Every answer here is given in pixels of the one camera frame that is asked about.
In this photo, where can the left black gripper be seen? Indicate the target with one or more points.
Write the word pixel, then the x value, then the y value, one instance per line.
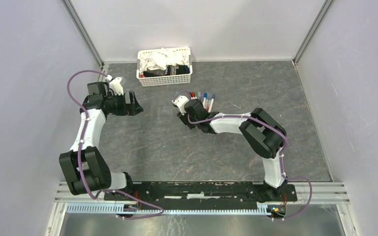
pixel 131 109

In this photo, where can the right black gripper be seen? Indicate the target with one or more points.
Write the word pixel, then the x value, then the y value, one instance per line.
pixel 183 118

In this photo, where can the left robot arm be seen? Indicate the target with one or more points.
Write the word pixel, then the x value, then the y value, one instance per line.
pixel 83 166

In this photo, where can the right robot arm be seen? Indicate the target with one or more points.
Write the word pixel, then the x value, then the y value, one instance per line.
pixel 265 136

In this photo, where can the white plastic basket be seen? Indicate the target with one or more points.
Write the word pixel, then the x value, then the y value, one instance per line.
pixel 165 80

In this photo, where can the black striped cloth in basket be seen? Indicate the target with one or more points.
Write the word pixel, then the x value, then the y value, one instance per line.
pixel 171 70

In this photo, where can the white cloth in basket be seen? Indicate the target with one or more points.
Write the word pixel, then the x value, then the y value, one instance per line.
pixel 161 58

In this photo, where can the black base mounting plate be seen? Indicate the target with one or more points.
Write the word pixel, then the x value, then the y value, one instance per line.
pixel 209 195

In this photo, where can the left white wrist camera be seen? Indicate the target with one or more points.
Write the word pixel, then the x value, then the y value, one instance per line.
pixel 115 85

